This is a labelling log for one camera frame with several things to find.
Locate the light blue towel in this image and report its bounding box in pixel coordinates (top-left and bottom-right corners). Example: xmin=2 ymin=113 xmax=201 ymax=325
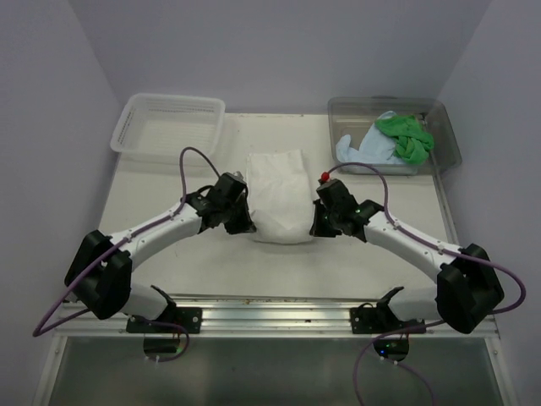
xmin=335 ymin=123 xmax=406 ymax=165

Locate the grey transparent plastic bin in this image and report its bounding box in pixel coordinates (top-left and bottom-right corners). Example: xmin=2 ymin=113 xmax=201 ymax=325
xmin=327 ymin=96 xmax=462 ymax=176

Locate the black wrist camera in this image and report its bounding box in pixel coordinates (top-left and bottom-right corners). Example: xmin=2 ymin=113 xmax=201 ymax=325
xmin=206 ymin=172 xmax=248 ymax=206
xmin=316 ymin=178 xmax=358 ymax=212

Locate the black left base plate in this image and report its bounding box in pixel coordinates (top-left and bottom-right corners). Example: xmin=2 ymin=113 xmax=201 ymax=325
xmin=126 ymin=307 xmax=203 ymax=334

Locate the white towel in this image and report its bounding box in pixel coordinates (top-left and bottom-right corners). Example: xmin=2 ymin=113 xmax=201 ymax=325
xmin=246 ymin=150 xmax=314 ymax=245

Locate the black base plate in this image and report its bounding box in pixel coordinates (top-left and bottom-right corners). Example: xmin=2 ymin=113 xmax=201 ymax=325
xmin=126 ymin=307 xmax=203 ymax=334
xmin=349 ymin=303 xmax=426 ymax=334

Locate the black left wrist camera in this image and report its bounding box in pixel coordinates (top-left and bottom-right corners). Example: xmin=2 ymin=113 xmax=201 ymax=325
xmin=206 ymin=172 xmax=248 ymax=206

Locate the white plastic basket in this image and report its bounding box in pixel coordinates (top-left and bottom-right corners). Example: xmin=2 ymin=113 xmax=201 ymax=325
xmin=110 ymin=93 xmax=226 ymax=165

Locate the aluminium mounting rail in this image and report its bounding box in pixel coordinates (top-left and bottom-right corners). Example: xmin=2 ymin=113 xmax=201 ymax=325
xmin=54 ymin=295 xmax=500 ymax=339

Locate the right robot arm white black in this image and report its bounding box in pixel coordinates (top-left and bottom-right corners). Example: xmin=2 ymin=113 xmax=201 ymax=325
xmin=310 ymin=200 xmax=504 ymax=334

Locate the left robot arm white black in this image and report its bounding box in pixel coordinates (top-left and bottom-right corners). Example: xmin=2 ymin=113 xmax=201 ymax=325
xmin=64 ymin=189 xmax=255 ymax=332

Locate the green towel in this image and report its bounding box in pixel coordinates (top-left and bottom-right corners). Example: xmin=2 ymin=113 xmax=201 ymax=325
xmin=374 ymin=115 xmax=434 ymax=166

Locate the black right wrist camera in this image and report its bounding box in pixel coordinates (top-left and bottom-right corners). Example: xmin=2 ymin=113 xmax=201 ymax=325
xmin=316 ymin=178 xmax=358 ymax=212

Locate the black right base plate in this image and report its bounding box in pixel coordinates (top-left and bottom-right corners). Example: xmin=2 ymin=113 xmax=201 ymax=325
xmin=349 ymin=303 xmax=426 ymax=334

